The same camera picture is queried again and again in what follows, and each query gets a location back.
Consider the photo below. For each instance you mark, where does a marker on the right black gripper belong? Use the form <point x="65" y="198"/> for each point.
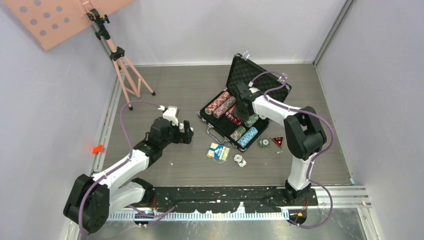
<point x="236" y="112"/>

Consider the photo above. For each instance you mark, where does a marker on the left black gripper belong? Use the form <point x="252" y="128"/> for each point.
<point x="182" y="137"/>

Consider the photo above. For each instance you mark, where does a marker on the black poker chip case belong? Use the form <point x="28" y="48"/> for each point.
<point x="244" y="70"/>

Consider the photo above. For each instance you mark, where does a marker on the blue playing card deck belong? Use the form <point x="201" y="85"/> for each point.
<point x="218" y="152"/>

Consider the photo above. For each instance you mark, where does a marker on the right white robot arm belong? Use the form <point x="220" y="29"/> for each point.
<point x="304" y="134"/>

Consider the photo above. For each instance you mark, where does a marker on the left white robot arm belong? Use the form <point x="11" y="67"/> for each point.
<point x="93" y="198"/>

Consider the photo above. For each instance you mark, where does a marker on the green poker chip stack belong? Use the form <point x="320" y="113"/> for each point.
<point x="251" y="120"/>

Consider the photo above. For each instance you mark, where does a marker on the grey camo chip stack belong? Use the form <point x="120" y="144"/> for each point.
<point x="238" y="133"/>

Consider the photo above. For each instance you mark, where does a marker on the light blue chip stack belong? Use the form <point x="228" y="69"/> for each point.
<point x="247" y="137"/>

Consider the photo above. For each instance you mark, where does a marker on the red poker chip stack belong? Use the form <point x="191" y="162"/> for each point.
<point x="209" y="110"/>

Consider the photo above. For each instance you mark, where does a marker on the dark green chip pile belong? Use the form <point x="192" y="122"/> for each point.
<point x="263" y="143"/>

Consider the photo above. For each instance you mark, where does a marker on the red triangle all-in button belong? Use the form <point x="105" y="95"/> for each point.
<point x="278" y="140"/>

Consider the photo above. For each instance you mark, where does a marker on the blue white chip pair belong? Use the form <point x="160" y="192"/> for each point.
<point x="239" y="160"/>

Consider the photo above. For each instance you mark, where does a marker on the pink music stand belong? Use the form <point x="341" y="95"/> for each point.
<point x="51" y="22"/>

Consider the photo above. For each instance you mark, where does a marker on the orange clip on rail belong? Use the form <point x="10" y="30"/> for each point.
<point x="97" y="149"/>

